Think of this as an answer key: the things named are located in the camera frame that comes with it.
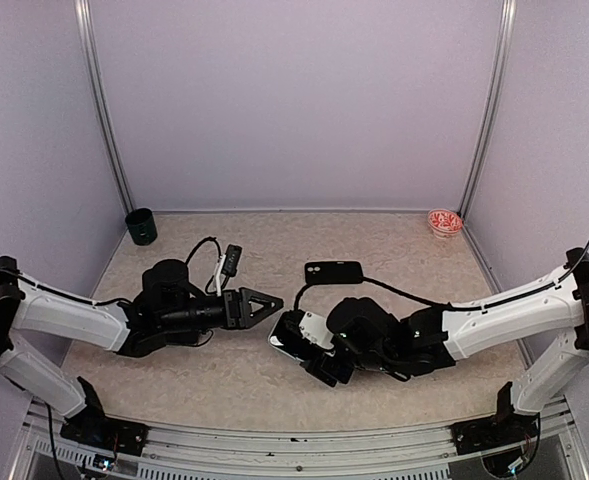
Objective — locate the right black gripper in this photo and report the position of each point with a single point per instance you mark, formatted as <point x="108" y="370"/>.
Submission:
<point x="325" y="371"/>

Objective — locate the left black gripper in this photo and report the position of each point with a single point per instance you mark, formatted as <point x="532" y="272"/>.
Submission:
<point x="237" y="307"/>

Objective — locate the blue-edged phone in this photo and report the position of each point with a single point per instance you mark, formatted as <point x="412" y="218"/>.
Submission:
<point x="286" y="342"/>

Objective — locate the black phone case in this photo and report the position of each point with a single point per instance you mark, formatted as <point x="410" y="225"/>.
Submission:
<point x="337" y="272"/>

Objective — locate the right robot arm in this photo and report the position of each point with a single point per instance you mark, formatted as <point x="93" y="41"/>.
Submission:
<point x="359" y="334"/>

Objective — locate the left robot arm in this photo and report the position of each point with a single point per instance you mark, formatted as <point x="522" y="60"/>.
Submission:
<point x="169" y="310"/>

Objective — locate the dark green cup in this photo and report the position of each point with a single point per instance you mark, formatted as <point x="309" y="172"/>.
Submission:
<point x="141" y="226"/>

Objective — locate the red patterned bowl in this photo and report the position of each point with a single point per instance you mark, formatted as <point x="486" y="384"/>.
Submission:
<point x="444" y="224"/>

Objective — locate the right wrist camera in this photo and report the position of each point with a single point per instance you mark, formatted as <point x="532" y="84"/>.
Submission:
<point x="298" y="329"/>

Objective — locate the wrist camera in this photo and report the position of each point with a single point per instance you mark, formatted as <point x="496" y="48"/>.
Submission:
<point x="298" y="329"/>
<point x="227" y="267"/>

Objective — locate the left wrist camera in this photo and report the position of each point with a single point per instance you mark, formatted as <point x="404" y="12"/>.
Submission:
<point x="227" y="267"/>

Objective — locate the aluminium front rail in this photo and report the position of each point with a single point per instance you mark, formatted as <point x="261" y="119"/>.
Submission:
<point x="174" y="452"/>

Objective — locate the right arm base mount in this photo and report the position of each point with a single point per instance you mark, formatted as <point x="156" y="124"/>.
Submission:
<point x="503" y="428"/>

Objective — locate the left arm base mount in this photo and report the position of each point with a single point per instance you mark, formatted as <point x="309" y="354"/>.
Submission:
<point x="92" y="427"/>

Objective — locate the left aluminium post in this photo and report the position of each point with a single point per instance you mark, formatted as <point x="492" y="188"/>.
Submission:
<point x="86" y="32"/>

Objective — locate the aluminium post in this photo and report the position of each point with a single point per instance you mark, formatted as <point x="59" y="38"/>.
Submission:
<point x="86" y="32"/>
<point x="490" y="112"/>

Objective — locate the right aluminium post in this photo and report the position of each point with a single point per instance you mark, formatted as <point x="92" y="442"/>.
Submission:
<point x="490" y="112"/>

